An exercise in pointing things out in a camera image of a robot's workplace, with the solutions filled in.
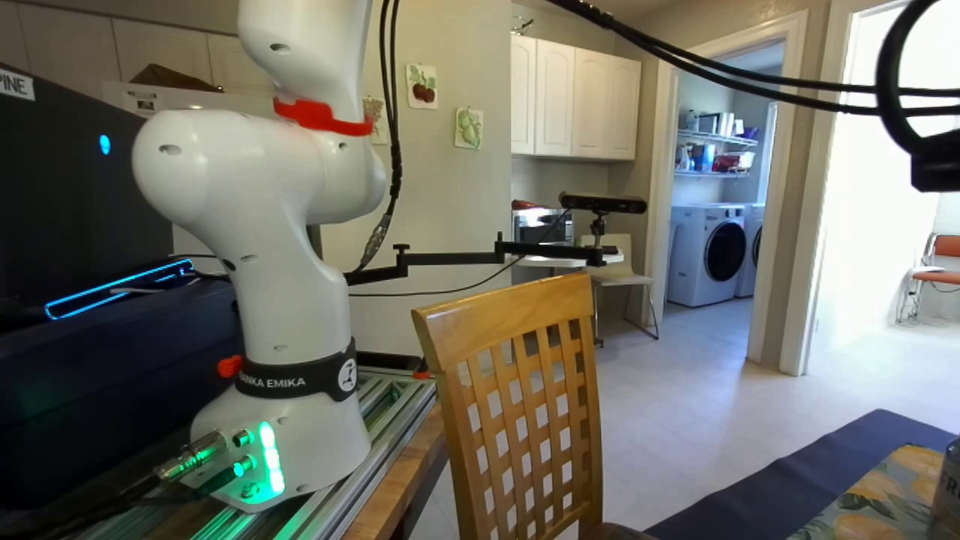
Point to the wooden chair near robot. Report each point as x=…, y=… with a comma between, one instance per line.
x=518, y=384

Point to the white washing machine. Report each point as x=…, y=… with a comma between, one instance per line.
x=708, y=247

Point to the black computer case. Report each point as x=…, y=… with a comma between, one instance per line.
x=109, y=341

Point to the lemon print tablecloth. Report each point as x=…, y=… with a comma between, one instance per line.
x=888, y=503

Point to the black camera on boom arm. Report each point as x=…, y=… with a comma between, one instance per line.
x=515, y=251

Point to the white wall cabinets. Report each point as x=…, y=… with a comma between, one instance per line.
x=572, y=104

